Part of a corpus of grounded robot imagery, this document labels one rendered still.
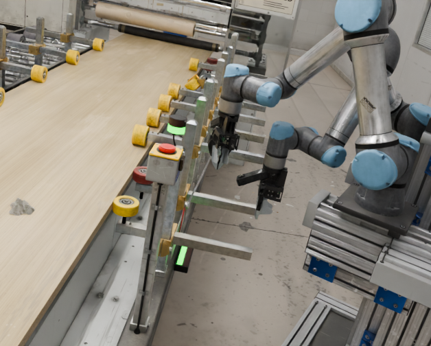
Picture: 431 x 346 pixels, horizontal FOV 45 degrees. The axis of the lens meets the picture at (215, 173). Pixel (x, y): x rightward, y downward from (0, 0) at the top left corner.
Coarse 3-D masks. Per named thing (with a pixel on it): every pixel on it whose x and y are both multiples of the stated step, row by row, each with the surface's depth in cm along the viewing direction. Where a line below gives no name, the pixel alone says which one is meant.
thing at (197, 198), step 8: (136, 184) 184; (144, 184) 184; (152, 184) 185; (192, 200) 184; (200, 200) 184; (208, 200) 183; (216, 200) 183; (224, 200) 184; (232, 200) 185; (224, 208) 184; (232, 208) 184; (240, 208) 183; (248, 208) 183
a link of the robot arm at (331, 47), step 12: (336, 36) 152; (312, 48) 158; (324, 48) 155; (336, 48) 153; (348, 48) 153; (300, 60) 161; (312, 60) 158; (324, 60) 156; (288, 72) 164; (300, 72) 161; (312, 72) 160; (288, 84) 165; (300, 84) 164; (288, 96) 170
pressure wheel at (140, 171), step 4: (136, 168) 184; (140, 168) 184; (144, 168) 185; (136, 172) 180; (140, 172) 181; (144, 172) 182; (132, 176) 183; (136, 176) 181; (140, 176) 180; (144, 176) 180; (136, 180) 181; (140, 180) 180; (144, 180) 180; (140, 196) 187
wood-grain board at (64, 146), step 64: (64, 64) 298; (128, 64) 327; (0, 128) 195; (64, 128) 207; (128, 128) 221; (0, 192) 152; (64, 192) 159; (0, 256) 125; (64, 256) 129; (0, 320) 105
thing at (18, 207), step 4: (16, 200) 148; (20, 200) 148; (24, 200) 147; (12, 204) 146; (16, 204) 147; (20, 204) 146; (24, 204) 146; (28, 204) 148; (12, 208) 144; (16, 208) 143; (20, 208) 144; (24, 208) 145; (28, 208) 145; (32, 208) 145; (12, 212) 143; (16, 212) 143; (20, 212) 143; (24, 212) 144; (28, 212) 144
